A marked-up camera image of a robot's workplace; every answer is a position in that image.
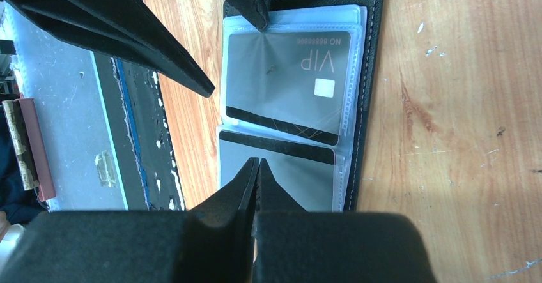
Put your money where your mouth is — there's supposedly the grey silver credit card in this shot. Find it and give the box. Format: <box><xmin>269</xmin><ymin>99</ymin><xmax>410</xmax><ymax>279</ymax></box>
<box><xmin>225</xmin><ymin>31</ymin><xmax>352</xmax><ymax>146</ymax></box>

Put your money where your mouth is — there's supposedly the black leather card holder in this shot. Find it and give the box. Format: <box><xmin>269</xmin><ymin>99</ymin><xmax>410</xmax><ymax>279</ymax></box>
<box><xmin>217</xmin><ymin>0</ymin><xmax>384</xmax><ymax>211</ymax></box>

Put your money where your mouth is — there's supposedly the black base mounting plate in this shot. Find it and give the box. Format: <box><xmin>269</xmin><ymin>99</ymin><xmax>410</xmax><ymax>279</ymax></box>
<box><xmin>93</xmin><ymin>53</ymin><xmax>185</xmax><ymax>211</ymax></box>

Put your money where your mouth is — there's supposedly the aluminium frame rail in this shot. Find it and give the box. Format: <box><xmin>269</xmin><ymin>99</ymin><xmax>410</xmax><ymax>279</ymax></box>
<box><xmin>1</xmin><ymin>6</ymin><xmax>128</xmax><ymax>211</ymax></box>

